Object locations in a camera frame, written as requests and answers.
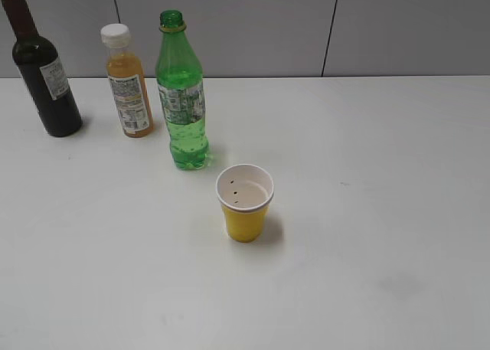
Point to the yellow paper cup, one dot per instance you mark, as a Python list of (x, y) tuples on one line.
[(244, 192)]

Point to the green sprite bottle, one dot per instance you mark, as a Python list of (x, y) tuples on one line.
[(179, 77)]

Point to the orange juice bottle white cap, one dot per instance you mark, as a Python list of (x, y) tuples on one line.
[(127, 82)]

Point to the dark red wine bottle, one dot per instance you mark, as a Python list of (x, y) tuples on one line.
[(39, 65)]

